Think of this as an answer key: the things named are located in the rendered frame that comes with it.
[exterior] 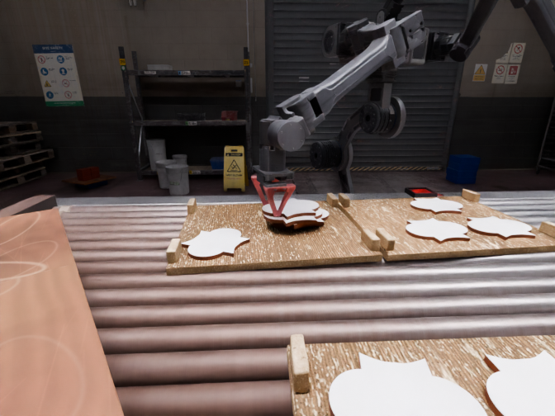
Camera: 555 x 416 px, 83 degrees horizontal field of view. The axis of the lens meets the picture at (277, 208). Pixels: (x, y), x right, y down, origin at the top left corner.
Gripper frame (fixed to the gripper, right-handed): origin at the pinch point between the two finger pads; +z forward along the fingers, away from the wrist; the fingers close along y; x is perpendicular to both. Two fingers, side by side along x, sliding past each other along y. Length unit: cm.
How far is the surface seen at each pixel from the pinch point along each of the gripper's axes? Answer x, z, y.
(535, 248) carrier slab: 47, 4, 30
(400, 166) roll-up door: 382, 81, -372
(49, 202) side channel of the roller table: -54, 6, -41
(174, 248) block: -22.5, 2.6, 9.4
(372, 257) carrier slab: 13.3, 5.0, 20.5
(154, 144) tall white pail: -22, 42, -466
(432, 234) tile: 30.0, 3.2, 18.9
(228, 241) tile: -11.8, 4.1, 6.2
